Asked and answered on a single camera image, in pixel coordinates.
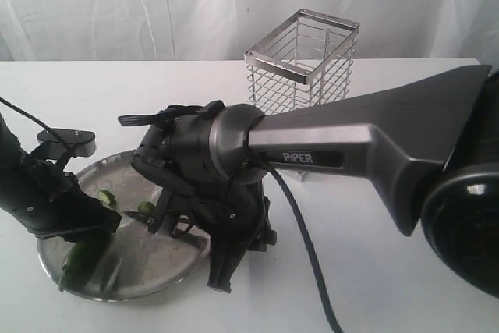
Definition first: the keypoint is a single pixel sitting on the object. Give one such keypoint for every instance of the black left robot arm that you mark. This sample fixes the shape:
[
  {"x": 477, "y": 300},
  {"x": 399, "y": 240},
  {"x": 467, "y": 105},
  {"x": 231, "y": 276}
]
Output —
[{"x": 11, "y": 151}]

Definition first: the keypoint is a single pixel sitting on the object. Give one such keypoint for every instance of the black kitchen knife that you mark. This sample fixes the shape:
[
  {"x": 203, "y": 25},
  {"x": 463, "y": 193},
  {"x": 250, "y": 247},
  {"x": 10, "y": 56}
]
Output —
[{"x": 144, "y": 218}]

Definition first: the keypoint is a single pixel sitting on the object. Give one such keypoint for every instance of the round stainless steel plate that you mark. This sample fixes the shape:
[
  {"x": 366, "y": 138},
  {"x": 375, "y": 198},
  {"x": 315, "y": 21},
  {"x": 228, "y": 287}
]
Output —
[{"x": 137, "y": 262}]

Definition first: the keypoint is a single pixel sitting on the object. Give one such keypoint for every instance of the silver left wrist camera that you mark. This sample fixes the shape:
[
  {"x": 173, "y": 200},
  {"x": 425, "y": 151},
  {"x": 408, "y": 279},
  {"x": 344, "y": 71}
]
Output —
[{"x": 64, "y": 142}]

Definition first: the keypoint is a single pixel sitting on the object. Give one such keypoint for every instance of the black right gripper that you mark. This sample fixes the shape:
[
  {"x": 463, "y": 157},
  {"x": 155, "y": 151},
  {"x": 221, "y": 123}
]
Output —
[{"x": 235, "y": 216}]

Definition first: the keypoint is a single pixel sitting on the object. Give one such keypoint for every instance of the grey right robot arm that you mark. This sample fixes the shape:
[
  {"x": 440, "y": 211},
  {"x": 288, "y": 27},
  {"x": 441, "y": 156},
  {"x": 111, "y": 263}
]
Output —
[{"x": 429, "y": 148}]

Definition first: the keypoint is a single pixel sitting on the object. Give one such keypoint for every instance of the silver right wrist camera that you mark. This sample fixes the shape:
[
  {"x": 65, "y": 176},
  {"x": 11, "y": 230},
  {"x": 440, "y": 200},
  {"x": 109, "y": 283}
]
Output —
[{"x": 159, "y": 213}]

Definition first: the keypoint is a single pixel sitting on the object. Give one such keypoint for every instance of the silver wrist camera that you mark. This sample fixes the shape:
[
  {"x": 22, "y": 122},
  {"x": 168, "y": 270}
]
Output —
[
  {"x": 64, "y": 142},
  {"x": 159, "y": 213}
]

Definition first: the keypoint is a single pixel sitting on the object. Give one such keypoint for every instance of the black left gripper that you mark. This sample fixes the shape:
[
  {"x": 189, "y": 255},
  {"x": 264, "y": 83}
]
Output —
[{"x": 50, "y": 204}]

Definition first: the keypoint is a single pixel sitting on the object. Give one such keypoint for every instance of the green cucumber with stem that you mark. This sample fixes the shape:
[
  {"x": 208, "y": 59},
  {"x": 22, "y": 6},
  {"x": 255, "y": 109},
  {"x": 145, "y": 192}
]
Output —
[{"x": 80, "y": 264}]

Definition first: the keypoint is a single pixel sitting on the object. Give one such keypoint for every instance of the steel wire utensil basket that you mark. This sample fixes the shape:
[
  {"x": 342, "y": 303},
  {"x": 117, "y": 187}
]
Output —
[{"x": 306, "y": 61}]

